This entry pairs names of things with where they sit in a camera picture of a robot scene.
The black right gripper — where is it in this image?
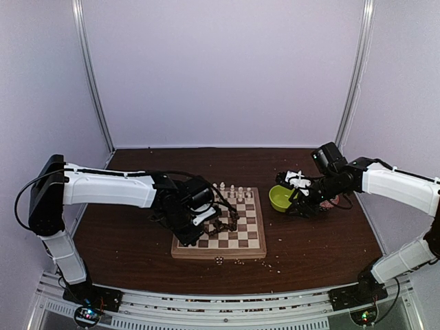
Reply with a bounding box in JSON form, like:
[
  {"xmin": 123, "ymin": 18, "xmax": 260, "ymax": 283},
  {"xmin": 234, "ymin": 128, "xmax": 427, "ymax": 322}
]
[{"xmin": 285, "ymin": 172, "xmax": 341, "ymax": 219}]

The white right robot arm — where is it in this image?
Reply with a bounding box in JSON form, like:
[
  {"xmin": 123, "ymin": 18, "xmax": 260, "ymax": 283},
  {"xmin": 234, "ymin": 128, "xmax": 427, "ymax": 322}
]
[{"xmin": 280, "ymin": 153, "xmax": 439, "ymax": 309}]

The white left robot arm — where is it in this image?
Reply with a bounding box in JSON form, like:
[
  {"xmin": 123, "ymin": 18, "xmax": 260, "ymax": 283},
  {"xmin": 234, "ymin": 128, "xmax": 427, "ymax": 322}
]
[{"xmin": 19, "ymin": 154, "xmax": 221, "ymax": 305}]

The pile of dark chess pieces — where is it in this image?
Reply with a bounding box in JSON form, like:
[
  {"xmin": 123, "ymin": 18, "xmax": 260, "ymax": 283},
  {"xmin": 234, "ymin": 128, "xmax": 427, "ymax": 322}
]
[{"xmin": 203, "ymin": 201, "xmax": 240, "ymax": 237}]

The row of white chess pieces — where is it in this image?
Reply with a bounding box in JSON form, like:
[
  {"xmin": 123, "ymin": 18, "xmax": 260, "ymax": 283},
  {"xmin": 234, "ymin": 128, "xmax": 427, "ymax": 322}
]
[{"xmin": 213, "ymin": 182, "xmax": 258, "ymax": 204}]

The wooden chess board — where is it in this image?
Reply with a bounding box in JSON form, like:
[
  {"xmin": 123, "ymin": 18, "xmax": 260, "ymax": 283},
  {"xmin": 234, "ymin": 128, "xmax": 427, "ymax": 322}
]
[{"xmin": 170, "ymin": 184, "xmax": 267, "ymax": 261}]

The red patterned bowl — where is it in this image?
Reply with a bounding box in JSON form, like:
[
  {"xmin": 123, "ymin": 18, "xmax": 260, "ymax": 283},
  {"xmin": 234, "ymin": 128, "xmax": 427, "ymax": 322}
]
[{"xmin": 319, "ymin": 195, "xmax": 340, "ymax": 211}]

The lime green bowl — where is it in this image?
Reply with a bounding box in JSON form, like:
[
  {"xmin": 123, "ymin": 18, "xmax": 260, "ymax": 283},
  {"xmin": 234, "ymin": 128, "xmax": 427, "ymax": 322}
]
[{"xmin": 269, "ymin": 185, "xmax": 298, "ymax": 213}]

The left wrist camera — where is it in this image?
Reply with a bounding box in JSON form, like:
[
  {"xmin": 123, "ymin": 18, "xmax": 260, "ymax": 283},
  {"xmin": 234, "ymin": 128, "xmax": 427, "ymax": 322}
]
[{"xmin": 190, "ymin": 203, "xmax": 221, "ymax": 226}]

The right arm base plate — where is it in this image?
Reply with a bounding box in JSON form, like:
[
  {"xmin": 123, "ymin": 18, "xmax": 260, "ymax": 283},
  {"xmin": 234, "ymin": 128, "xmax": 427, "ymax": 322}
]
[{"xmin": 328, "ymin": 284, "xmax": 388, "ymax": 311}]

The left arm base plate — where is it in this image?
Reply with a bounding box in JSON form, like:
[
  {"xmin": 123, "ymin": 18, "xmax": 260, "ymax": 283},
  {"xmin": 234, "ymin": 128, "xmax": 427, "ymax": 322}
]
[{"xmin": 63, "ymin": 285, "xmax": 123, "ymax": 312}]

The aluminium front frame rail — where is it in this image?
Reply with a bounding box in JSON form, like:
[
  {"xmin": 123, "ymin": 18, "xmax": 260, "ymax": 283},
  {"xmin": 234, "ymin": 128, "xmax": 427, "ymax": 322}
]
[{"xmin": 29, "ymin": 269, "xmax": 419, "ymax": 330}]

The right aluminium corner post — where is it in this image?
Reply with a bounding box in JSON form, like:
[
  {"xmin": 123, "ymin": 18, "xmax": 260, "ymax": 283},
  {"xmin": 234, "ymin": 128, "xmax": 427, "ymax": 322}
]
[{"xmin": 335, "ymin": 0, "xmax": 375, "ymax": 151}]

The aluminium corner post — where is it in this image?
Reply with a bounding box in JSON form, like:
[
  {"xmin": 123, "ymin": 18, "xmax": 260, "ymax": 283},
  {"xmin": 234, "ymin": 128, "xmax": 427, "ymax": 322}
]
[
  {"xmin": 335, "ymin": 0, "xmax": 375, "ymax": 151},
  {"xmin": 72, "ymin": 0, "xmax": 116, "ymax": 153}
]

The left aluminium corner post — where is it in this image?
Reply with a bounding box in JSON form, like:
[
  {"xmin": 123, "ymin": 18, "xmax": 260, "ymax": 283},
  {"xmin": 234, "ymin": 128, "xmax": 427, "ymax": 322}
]
[{"xmin": 72, "ymin": 0, "xmax": 116, "ymax": 153}]

